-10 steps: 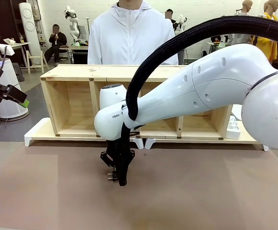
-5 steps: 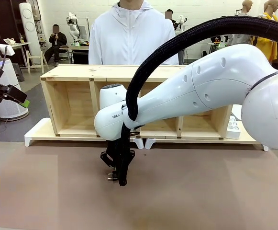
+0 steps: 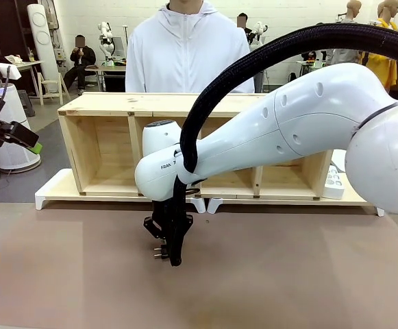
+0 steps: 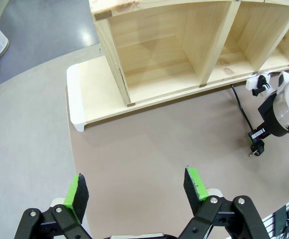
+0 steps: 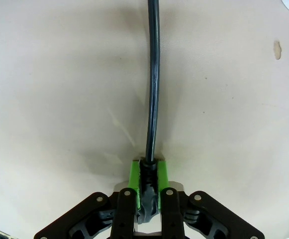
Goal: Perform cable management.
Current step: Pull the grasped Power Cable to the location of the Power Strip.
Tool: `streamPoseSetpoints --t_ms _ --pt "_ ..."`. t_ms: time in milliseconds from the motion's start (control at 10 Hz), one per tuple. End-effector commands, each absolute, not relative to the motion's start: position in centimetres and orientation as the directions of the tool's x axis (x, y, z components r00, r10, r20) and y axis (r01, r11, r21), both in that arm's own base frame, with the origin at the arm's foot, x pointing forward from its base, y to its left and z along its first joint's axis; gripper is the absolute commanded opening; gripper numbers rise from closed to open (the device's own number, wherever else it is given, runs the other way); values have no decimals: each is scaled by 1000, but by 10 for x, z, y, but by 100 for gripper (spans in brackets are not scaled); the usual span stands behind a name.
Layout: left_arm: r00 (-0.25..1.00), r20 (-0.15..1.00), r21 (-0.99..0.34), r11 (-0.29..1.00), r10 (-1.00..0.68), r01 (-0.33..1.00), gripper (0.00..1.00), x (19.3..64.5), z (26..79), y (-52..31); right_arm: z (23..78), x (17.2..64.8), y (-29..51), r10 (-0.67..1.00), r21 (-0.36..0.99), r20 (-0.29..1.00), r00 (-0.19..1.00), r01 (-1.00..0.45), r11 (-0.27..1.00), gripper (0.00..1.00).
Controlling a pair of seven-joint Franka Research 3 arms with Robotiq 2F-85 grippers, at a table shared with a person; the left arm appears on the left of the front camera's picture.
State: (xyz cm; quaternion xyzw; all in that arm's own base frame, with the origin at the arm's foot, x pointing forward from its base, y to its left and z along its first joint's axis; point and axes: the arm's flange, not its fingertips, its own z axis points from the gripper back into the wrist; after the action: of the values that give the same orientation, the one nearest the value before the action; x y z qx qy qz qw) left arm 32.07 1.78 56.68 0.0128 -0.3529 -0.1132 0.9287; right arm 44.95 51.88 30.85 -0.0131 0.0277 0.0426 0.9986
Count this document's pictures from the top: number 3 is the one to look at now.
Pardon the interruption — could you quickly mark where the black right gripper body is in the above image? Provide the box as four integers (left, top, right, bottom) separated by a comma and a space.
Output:
152, 200, 174, 229

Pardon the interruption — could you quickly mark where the black power plug cable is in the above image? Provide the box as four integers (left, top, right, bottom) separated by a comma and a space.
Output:
152, 176, 186, 269

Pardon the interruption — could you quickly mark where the white cylindrical air purifier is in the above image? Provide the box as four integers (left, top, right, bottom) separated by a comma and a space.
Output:
0, 83, 42, 171

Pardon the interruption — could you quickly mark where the short wooden white-legged riser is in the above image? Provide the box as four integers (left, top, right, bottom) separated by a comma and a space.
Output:
207, 184, 385, 217

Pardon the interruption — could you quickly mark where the small wooden step stool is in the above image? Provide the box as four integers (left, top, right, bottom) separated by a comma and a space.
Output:
36, 71, 71, 106

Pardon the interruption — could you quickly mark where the long wooden white-legged riser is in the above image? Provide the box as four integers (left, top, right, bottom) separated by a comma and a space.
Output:
35, 168, 207, 214

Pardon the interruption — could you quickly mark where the tall white tower air conditioner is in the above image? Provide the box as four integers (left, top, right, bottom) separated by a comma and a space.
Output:
26, 3, 62, 93

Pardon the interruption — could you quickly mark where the light wooden compartment shelf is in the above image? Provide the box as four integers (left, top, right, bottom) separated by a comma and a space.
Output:
57, 91, 335, 202

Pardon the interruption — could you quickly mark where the seated person in black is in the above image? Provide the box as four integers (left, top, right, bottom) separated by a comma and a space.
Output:
63, 34, 97, 96

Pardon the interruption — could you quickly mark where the background work table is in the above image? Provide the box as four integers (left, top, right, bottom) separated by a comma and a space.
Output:
84, 64, 127, 93

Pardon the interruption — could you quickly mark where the white power strip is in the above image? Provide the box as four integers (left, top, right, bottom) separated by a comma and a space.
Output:
323, 164, 346, 200

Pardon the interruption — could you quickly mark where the person in white hoodie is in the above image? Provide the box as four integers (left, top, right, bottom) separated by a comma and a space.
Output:
125, 0, 256, 94

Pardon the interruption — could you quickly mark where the standing person in background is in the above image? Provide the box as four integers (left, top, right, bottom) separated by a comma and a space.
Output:
236, 12, 254, 38

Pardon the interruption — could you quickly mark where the mannequin in yellow jacket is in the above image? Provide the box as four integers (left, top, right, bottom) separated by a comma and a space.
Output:
360, 0, 398, 93

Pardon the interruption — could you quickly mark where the bare beige mannequin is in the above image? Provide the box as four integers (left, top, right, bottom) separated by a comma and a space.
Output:
341, 0, 363, 25

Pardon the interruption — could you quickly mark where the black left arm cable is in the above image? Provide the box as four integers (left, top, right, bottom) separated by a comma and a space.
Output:
0, 60, 12, 103

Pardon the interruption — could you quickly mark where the black braided cable sleeve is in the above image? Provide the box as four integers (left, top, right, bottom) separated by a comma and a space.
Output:
179, 22, 398, 174

